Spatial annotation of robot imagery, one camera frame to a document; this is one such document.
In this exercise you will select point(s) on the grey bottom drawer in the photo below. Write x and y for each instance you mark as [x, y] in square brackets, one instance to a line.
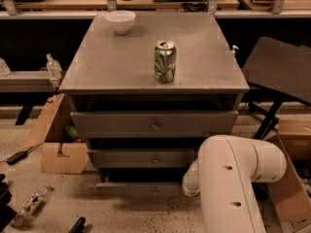
[141, 181]

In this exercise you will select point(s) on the grey drawer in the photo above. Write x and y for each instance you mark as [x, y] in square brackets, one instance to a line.
[141, 181]
[93, 125]
[143, 158]

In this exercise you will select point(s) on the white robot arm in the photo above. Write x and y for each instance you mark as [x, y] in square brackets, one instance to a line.
[223, 174]

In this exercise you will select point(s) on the grey middle drawer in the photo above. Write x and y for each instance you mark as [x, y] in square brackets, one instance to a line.
[143, 158]

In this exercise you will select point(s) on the open cardboard box right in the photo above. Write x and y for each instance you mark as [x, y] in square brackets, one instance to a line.
[290, 199]

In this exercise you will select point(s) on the open cardboard box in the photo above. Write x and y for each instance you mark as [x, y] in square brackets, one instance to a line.
[59, 155]
[290, 199]

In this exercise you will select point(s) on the grey drawer cabinet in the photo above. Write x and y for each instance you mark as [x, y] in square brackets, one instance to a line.
[115, 73]

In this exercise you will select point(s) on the grey top drawer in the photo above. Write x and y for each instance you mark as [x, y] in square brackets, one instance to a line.
[93, 125]

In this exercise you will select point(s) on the open cardboard box left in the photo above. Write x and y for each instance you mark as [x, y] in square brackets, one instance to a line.
[59, 155]

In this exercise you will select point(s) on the black object bottom edge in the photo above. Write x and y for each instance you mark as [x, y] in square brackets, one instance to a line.
[79, 226]

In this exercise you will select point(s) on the green soda can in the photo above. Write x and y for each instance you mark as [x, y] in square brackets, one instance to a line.
[165, 61]

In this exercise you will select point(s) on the small white pump bottle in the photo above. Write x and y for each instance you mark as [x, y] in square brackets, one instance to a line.
[234, 50]

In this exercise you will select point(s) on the black folding table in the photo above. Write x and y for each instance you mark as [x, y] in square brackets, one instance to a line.
[281, 70]

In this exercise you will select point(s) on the clear bottle on floor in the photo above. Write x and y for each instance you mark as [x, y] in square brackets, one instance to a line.
[32, 205]

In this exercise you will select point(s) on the black power adapter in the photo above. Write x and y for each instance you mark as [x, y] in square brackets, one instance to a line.
[13, 159]

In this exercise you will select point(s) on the white ceramic bowl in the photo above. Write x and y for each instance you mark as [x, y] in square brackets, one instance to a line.
[121, 21]

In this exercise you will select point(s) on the clear bottle on shelf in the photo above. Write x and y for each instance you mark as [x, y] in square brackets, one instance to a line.
[53, 67]

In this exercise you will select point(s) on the black equipment left edge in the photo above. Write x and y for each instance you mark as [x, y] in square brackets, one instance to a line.
[7, 214]

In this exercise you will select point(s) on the low grey shelf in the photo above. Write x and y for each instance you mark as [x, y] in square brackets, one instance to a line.
[28, 81]

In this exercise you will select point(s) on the clear container far left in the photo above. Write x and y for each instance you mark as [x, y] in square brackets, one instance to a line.
[4, 68]

